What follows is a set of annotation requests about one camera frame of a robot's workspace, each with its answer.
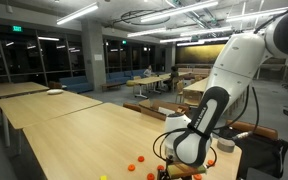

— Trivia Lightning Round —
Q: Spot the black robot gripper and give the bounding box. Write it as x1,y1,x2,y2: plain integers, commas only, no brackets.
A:
157,170,171,180

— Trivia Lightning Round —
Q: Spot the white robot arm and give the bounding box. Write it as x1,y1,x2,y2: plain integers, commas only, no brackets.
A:
163,11,288,170

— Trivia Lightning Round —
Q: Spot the small yellow wooden block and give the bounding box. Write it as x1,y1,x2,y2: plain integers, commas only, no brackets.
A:
100,175,107,180

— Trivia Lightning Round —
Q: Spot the grey tape roll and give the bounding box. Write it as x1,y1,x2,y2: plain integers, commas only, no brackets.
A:
217,138,235,153

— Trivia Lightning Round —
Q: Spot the black bag on chair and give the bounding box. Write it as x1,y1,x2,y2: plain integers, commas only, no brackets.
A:
217,128,288,180

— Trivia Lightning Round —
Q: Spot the wooden chair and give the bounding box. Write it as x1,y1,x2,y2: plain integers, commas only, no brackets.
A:
226,120,278,140

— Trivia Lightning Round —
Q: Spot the blue sofa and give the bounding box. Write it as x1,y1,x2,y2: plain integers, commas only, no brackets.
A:
59,76,94,93

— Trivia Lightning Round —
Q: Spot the white plate on table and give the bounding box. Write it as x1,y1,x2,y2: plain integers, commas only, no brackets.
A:
47,89,64,95

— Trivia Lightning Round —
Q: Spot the green exit sign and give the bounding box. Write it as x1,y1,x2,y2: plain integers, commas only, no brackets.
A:
12,26,23,32

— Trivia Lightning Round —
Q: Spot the wrist camera wooden mount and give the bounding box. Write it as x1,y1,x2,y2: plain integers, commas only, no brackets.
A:
167,162,207,179

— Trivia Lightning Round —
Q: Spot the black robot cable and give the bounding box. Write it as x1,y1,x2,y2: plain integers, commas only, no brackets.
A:
152,84,261,168

